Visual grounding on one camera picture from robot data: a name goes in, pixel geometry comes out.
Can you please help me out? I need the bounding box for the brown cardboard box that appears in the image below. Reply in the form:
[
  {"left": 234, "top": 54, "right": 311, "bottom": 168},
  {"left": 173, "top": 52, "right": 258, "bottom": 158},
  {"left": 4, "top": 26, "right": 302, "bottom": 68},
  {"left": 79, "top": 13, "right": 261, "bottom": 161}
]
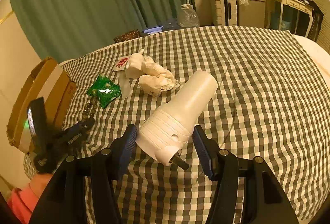
[{"left": 7, "top": 57, "right": 77, "bottom": 154}]

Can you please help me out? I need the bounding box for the green snack packet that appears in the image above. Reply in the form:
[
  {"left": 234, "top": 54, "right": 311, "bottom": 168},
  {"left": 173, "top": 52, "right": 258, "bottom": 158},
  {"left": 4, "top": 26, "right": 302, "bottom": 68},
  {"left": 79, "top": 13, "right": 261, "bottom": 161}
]
[{"left": 87, "top": 74, "right": 121, "bottom": 108}]

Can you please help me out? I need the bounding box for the dark bead bracelet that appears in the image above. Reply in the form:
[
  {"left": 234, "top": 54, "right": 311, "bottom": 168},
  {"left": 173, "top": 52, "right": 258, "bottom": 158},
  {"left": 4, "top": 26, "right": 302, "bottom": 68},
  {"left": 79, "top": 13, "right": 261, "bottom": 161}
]
[{"left": 80, "top": 96, "right": 100, "bottom": 121}]

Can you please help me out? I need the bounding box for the red white sachet packet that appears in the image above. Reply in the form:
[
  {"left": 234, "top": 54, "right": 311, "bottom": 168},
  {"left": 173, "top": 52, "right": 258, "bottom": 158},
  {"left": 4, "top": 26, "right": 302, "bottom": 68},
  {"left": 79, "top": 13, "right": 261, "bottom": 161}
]
[{"left": 112, "top": 56, "right": 130, "bottom": 72}]

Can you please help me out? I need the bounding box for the white hair dryer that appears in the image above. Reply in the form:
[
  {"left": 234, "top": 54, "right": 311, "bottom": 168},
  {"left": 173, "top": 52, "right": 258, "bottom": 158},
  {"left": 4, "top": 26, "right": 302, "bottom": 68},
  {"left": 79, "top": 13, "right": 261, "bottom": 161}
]
[{"left": 136, "top": 70, "right": 218, "bottom": 170}]

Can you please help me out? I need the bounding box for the dark patterned bag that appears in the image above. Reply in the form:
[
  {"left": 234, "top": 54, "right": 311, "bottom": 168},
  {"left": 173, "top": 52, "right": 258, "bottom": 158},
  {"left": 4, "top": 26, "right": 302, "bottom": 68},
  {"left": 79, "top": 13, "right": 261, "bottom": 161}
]
[{"left": 114, "top": 29, "right": 141, "bottom": 43}]

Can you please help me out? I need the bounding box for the white dressing table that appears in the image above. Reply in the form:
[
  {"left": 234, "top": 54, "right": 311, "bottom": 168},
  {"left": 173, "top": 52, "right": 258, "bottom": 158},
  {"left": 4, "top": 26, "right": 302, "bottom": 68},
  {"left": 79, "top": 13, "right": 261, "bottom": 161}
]
[{"left": 265, "top": 0, "right": 324, "bottom": 41}]

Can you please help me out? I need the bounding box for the grey mini fridge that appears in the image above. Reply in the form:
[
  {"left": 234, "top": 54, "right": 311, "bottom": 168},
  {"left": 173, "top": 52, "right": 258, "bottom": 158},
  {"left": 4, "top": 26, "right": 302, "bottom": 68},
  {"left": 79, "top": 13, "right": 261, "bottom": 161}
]
[{"left": 237, "top": 0, "right": 266, "bottom": 28}]

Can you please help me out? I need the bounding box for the person's left hand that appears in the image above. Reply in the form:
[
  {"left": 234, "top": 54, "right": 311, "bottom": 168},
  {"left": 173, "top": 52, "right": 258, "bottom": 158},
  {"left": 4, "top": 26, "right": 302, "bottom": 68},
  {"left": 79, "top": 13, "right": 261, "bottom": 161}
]
[{"left": 29, "top": 173, "right": 53, "bottom": 197}]

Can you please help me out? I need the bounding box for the pink sleeve forearm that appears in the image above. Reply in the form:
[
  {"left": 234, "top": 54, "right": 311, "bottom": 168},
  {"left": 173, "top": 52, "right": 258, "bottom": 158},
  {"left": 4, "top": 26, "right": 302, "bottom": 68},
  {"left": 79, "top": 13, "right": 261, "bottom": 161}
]
[{"left": 7, "top": 185, "right": 39, "bottom": 223}]

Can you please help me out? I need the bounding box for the white ribbed suitcase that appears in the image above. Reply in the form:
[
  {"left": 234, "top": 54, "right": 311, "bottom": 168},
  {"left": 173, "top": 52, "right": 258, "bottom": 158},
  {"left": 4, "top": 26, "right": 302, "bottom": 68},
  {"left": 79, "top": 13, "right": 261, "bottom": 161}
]
[{"left": 210, "top": 0, "right": 238, "bottom": 26}]

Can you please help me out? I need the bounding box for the green checkered table cloth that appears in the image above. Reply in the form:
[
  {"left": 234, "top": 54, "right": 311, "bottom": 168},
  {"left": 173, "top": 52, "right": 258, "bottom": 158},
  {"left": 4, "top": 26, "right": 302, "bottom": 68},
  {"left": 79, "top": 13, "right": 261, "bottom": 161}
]
[{"left": 62, "top": 27, "right": 329, "bottom": 223}]

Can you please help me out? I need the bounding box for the large clear water bottle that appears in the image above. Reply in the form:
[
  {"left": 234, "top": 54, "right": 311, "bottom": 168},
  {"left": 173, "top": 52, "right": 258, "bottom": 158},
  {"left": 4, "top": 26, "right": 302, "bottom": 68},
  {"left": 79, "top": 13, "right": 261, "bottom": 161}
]
[{"left": 177, "top": 4, "right": 200, "bottom": 28}]

